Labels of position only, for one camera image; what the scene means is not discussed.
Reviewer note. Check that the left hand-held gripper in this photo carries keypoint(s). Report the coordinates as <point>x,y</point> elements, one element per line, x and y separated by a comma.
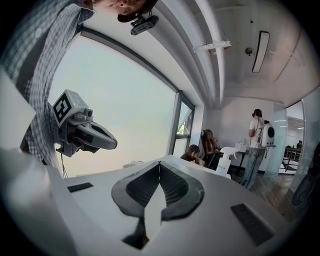
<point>65,110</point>

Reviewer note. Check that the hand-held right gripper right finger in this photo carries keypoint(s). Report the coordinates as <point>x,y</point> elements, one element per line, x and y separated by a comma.
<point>195,195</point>

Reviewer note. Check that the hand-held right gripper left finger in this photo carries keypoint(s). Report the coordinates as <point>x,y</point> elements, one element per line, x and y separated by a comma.
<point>120,192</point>

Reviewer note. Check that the person's left forearm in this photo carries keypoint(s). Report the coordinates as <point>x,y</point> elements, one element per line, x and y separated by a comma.
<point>42,135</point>

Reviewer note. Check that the person's left hand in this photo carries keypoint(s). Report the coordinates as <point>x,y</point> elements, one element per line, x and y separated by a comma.
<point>73,136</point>

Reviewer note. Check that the white spray bottle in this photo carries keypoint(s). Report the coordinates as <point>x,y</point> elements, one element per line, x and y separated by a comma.
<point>223,165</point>

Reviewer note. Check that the frosted glass door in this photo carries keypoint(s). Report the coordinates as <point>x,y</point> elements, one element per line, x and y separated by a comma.
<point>280,140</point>

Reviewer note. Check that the metal railing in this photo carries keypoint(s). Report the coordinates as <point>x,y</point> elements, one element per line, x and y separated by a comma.
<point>291,160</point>

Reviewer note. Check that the person's plaid shirt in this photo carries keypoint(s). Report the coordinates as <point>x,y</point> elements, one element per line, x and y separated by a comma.
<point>37,45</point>

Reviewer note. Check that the person's head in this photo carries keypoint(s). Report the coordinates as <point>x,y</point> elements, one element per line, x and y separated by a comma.
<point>120,7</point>

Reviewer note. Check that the round ceiling sensor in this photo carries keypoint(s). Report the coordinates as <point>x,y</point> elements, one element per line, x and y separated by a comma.
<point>249,51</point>

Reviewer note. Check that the black-framed ceiling lamp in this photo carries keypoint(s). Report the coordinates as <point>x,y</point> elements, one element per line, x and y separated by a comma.
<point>260,51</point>

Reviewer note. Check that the black window frame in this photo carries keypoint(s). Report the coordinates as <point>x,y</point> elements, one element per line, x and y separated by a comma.
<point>183,125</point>

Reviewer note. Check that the black head camera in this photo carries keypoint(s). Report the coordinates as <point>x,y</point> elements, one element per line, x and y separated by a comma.
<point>145,26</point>

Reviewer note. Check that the white ceiling bracket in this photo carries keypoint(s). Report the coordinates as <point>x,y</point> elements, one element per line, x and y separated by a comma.
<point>212,47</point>

